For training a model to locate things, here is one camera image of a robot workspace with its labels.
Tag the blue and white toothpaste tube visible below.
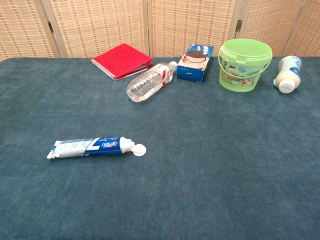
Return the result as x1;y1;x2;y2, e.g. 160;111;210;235
46;136;147;160

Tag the clear plastic water bottle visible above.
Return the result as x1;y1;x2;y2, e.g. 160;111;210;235
126;60;178;103

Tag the blue cookie box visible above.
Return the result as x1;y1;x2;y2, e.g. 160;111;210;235
176;43;215;83

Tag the red spiral notebook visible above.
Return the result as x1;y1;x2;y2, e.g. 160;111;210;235
90;42;154;81

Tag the green plastic bucket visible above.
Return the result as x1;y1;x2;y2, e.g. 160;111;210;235
218;38;274;93

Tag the woven folding screen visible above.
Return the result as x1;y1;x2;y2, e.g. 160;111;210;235
0;0;320;62

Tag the white lotion bottle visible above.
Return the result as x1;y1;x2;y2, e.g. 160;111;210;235
273;55;303;94

